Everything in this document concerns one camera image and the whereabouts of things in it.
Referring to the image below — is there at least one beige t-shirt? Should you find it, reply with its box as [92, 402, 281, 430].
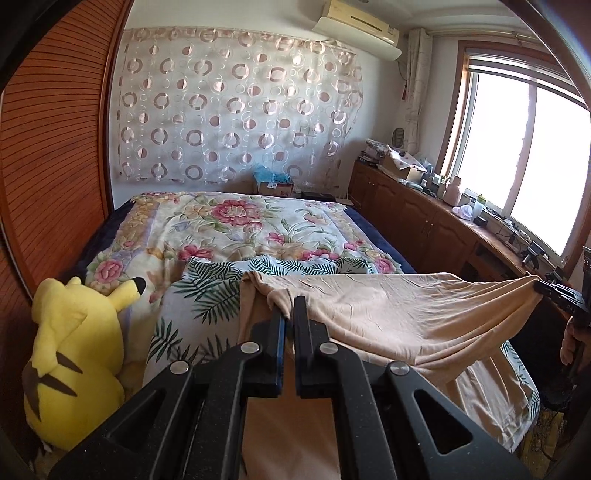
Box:
[239, 272, 541, 479]

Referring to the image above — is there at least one person's right hand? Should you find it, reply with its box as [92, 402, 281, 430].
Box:
[560, 319, 591, 369]

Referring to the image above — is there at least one palm leaf print sheet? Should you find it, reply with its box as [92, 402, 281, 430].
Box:
[141, 255, 541, 455]

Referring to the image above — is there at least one yellow Pikachu plush toy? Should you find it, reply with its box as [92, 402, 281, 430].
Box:
[22, 277, 146, 451]

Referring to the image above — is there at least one long wooden cabinet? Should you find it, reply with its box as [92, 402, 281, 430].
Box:
[349, 161, 544, 281]

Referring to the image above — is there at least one navy blue bedspread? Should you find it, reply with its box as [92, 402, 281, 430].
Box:
[345, 207, 416, 274]

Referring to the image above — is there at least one window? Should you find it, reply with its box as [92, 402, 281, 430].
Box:
[436, 40, 590, 275]

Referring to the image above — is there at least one floral blanket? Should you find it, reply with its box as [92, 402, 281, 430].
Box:
[85, 192, 405, 302]

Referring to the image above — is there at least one cardboard box on cabinet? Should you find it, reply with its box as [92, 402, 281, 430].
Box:
[380, 147, 427, 184]

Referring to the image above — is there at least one box with blue item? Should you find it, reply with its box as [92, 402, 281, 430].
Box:
[252, 165, 294, 197]

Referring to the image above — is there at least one white side curtain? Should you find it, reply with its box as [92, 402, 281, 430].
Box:
[404, 28, 433, 154]

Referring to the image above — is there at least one circle pattern sheer curtain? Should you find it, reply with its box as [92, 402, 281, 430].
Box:
[111, 27, 363, 190]

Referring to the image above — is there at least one white air conditioner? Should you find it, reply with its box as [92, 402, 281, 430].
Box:
[312, 1, 402, 62]

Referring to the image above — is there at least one wooden slatted wardrobe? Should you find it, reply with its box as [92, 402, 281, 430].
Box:
[0, 0, 136, 296]

